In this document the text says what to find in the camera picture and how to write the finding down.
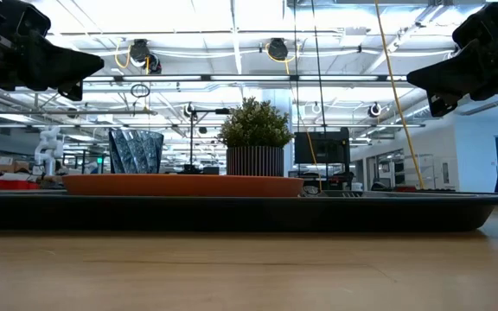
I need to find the red plastic crate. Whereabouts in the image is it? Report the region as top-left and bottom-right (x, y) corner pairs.
(0, 178), (41, 191)

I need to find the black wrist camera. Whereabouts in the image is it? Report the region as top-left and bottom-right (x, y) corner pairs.
(0, 0), (53, 42)
(451, 1), (498, 45)

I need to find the thin yellow hanging cable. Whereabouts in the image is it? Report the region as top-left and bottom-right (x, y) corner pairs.
(283, 41), (323, 191)

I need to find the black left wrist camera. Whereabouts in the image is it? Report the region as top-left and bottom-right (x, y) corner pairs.
(0, 0), (53, 42)

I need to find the thick yellow hanging cable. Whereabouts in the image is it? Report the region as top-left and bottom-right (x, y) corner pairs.
(373, 0), (425, 190)

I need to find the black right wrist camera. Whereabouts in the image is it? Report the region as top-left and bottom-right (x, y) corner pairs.
(451, 1), (498, 45)

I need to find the black plastic tray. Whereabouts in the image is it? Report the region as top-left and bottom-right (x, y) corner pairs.
(0, 188), (498, 232)

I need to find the black hanging cable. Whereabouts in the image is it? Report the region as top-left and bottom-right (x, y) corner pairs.
(310, 0), (329, 130)

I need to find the faceted translucent plastic cup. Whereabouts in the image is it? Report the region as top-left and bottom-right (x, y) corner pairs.
(107, 129), (165, 175)

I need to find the orange round plate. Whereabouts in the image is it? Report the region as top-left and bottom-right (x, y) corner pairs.
(61, 173), (306, 199)

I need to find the black tripod stand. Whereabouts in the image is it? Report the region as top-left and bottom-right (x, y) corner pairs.
(182, 102), (233, 175)

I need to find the black monitor on stand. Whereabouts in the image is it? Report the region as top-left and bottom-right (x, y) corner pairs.
(294, 127), (352, 191)

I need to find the artificial plant in striped pot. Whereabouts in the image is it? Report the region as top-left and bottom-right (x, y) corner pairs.
(216, 96), (295, 178)

